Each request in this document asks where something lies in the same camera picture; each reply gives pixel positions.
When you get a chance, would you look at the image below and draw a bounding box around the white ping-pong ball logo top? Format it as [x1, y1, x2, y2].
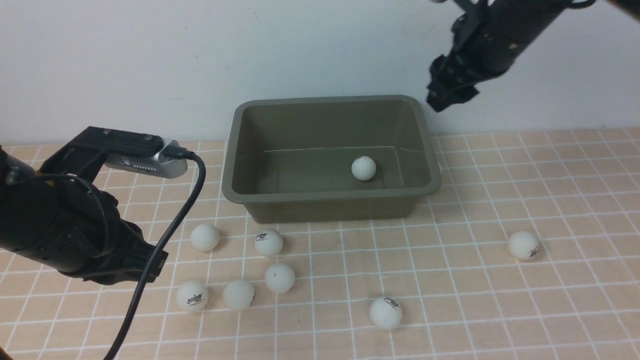
[254, 228, 284, 257]

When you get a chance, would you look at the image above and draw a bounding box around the orange checkered tablecloth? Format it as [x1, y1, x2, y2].
[0, 127, 640, 360]

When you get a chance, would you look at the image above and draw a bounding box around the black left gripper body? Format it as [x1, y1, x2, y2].
[0, 172, 169, 286]

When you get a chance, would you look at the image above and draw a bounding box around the white ping-pong ball lone front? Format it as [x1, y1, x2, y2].
[369, 297, 403, 331]

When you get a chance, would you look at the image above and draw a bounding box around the white ping-pong ball red logo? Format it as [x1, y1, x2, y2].
[175, 280, 210, 313]

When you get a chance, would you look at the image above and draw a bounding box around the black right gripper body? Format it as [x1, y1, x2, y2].
[426, 0, 570, 113]

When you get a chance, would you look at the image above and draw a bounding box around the olive green plastic bin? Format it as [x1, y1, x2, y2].
[221, 95, 442, 224]

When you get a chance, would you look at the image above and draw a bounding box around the white ping-pong ball plain centre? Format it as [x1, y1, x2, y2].
[264, 262, 296, 294]

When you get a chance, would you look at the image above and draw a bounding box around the black left camera cable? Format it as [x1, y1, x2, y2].
[102, 147, 207, 360]

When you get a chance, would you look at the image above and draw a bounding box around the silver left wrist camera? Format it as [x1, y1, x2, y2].
[39, 126, 196, 182]

